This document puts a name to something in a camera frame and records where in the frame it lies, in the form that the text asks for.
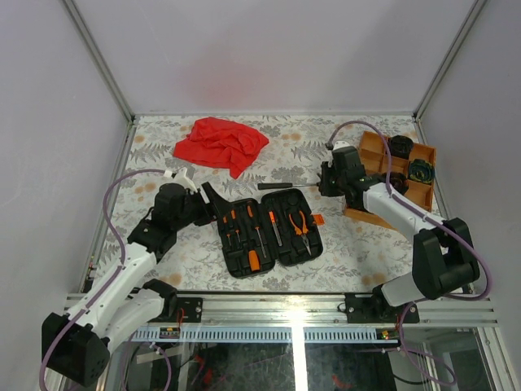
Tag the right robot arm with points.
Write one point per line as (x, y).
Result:
(444, 259)

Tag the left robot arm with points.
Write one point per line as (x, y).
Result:
(80, 343)

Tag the black orange rolled cloth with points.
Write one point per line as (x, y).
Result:
(397, 180)

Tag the blue green rolled cloth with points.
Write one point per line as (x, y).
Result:
(421, 171)

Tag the dark rolled cloth top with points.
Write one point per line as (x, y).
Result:
(401, 146)

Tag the steel claw hammer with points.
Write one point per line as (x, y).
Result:
(264, 186)

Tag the orange handled tool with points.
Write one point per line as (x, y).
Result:
(253, 261)

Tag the small orange black screwdriver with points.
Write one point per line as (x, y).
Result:
(236, 227)

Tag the black plastic tool case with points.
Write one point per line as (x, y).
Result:
(292, 252)

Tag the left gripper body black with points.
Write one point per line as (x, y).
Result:
(196, 212)

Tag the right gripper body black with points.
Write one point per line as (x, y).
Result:
(331, 182)

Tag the red crumpled cloth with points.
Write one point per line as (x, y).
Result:
(221, 144)

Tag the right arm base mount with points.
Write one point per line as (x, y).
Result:
(367, 308)

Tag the orange handled needle-nose pliers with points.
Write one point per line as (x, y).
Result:
(301, 229)

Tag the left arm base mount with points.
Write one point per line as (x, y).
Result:
(186, 310)

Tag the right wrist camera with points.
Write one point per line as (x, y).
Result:
(340, 144)

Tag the wooden compartment tray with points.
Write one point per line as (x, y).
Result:
(372, 153)

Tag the aluminium front rail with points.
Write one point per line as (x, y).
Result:
(324, 310)

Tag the metal file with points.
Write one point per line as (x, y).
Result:
(273, 221)

